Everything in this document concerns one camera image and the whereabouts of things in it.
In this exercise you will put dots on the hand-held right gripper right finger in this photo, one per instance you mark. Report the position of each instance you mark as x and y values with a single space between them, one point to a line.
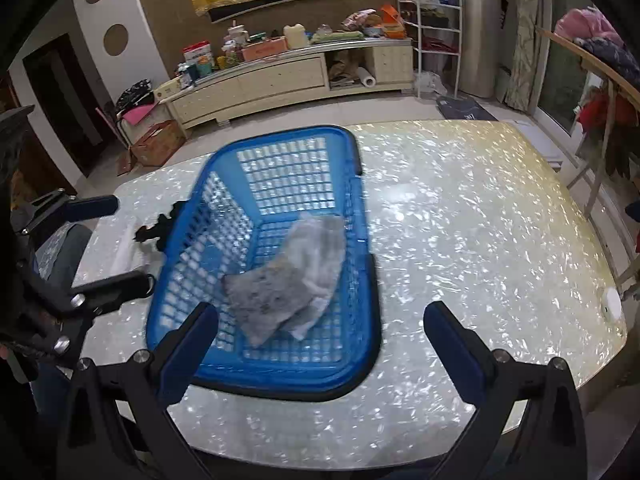
457 355

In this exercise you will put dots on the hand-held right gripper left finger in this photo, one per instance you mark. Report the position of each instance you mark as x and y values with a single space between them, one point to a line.
187 355

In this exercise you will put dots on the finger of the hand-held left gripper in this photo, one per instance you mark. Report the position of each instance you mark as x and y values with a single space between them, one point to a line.
92 208
117 286

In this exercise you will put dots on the black plush toy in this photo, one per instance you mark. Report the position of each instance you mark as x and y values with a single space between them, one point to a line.
162 225

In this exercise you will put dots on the grey towel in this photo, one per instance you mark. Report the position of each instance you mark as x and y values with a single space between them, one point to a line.
280 290

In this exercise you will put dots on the blue plastic basket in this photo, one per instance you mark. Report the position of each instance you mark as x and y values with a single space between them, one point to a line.
295 132

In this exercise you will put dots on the grey-blue chair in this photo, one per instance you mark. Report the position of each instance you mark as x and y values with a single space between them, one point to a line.
67 252

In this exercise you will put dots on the brown wooden door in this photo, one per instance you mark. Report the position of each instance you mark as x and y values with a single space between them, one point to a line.
30 170

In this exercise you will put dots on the cardboard box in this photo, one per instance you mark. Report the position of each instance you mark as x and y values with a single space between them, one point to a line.
157 145

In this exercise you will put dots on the pink cloth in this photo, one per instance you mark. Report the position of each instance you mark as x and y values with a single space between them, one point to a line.
140 113

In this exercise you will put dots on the dark wooden door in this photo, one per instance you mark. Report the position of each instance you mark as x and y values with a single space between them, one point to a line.
60 100

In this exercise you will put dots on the black patterned bag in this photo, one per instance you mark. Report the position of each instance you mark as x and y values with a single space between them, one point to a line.
134 94

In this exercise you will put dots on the white round disc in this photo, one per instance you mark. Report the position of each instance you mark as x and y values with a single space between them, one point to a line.
612 303

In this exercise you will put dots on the red and white box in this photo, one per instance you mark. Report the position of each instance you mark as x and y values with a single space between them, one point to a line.
197 52

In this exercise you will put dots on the cream television cabinet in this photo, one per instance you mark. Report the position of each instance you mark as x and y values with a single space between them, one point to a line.
280 77

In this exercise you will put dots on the orange box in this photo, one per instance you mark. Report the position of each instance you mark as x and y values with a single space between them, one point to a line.
265 50

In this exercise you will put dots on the dark floor mat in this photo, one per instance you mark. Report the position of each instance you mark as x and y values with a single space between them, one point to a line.
465 108

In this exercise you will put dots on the white plastic jug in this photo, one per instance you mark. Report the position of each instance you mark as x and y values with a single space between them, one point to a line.
295 37

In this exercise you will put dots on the white plastic bag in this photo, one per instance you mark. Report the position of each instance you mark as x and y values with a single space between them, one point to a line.
430 83

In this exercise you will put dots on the paper towel roll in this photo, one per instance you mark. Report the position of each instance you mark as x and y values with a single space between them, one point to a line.
366 78

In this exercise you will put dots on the green folded cloth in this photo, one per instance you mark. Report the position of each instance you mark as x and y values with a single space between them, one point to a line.
337 36

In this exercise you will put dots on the white standing air conditioner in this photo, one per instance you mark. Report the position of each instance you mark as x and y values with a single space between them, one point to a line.
480 35

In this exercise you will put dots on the wooden clothes rack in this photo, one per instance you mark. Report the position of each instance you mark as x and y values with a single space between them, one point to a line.
607 67

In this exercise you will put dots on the pink patterned bag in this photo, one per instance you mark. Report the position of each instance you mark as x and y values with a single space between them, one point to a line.
359 19

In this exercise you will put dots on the patterned curtain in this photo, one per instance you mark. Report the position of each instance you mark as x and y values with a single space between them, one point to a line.
525 35

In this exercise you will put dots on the white metal rack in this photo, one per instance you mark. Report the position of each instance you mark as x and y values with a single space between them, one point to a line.
435 28

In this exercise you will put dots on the orange bag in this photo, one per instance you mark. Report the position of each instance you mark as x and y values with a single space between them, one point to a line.
393 22

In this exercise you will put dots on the pink jacket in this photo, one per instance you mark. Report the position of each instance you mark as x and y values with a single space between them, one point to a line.
582 22

